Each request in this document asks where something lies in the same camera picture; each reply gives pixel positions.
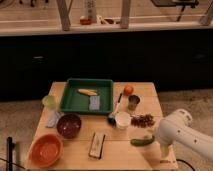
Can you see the wooden block brush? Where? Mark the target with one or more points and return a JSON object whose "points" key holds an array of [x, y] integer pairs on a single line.
{"points": [[96, 147]]}

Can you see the white cup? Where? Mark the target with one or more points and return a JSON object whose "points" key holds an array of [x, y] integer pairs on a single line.
{"points": [[123, 120]]}

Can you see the orange bowl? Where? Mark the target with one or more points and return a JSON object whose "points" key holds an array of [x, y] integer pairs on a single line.
{"points": [[46, 150]]}

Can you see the red object on shelf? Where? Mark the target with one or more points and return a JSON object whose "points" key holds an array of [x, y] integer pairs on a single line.
{"points": [[85, 21]]}

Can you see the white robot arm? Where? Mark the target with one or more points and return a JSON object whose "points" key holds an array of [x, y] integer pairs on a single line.
{"points": [[176, 127]]}

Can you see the green chili pepper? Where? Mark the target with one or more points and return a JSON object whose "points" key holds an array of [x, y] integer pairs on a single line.
{"points": [[142, 142]]}

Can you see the black-handled spoon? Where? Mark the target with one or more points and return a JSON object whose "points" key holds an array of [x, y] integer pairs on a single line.
{"points": [[111, 117]]}

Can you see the orange tomato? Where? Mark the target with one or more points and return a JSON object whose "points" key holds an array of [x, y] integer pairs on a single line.
{"points": [[128, 90]]}

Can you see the green plastic tray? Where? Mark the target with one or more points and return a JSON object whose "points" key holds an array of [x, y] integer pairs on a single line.
{"points": [[73, 101]]}

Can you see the grey sponge in tray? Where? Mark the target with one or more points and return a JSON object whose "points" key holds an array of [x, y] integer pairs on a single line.
{"points": [[94, 103]]}

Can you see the dark purple bowl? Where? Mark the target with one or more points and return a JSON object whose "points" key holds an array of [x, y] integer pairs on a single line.
{"points": [[69, 126]]}

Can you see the black stand post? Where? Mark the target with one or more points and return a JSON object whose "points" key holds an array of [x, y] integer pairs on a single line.
{"points": [[10, 146]]}

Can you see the light green cup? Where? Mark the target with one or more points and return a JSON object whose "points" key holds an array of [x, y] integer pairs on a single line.
{"points": [[49, 102]]}

